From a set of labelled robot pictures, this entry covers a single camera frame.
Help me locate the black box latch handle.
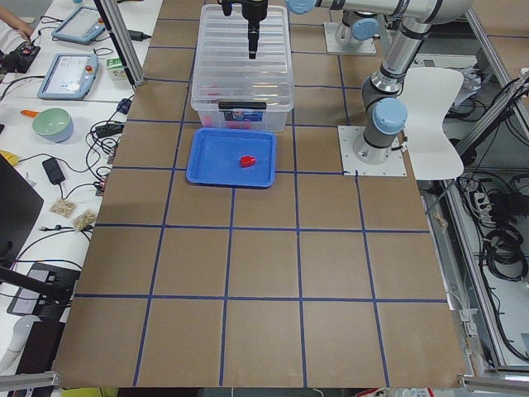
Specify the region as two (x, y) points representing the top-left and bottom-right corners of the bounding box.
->
(217, 101), (267, 111)

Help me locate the white chair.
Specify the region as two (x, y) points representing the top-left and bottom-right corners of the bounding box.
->
(399, 67), (464, 180)

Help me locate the clear plastic box lid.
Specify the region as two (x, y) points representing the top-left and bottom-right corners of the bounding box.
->
(193, 4), (295, 104)

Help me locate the blue plastic tray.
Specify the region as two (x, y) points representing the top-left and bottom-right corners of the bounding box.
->
(186, 127), (277, 189)

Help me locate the clear plastic storage box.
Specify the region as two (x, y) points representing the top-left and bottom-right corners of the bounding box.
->
(190, 4), (295, 133)

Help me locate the bag of nuts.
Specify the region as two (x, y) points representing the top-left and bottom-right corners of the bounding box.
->
(72, 209), (98, 232)
(50, 198), (77, 218)

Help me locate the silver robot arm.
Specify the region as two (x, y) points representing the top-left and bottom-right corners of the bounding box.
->
(338, 11), (379, 47)
(285, 0), (473, 165)

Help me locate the aluminium frame post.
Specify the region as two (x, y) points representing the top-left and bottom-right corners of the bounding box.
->
(93, 0), (145, 88)

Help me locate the blue teach pendant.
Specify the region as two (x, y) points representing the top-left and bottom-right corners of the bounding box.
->
(51, 7), (106, 45)
(37, 53), (99, 101)

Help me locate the green white carton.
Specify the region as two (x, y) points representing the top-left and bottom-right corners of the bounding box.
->
(105, 58), (127, 81)

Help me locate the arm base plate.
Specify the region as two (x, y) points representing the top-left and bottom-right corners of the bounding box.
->
(338, 126), (407, 177)
(323, 22), (376, 56)

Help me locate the green blue bowl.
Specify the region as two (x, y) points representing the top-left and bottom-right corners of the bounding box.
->
(32, 108), (74, 143)

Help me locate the black monitor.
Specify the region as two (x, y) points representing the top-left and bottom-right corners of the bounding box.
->
(0, 157), (44, 267)

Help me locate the person hand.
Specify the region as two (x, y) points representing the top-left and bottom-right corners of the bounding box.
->
(8, 17), (34, 39)

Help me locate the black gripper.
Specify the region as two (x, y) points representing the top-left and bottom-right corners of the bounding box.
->
(222, 0), (265, 60)

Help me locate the black power adapter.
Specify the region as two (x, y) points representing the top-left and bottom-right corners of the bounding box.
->
(42, 157), (65, 185)

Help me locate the toy carrot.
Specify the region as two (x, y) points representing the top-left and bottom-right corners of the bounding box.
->
(20, 109), (40, 118)

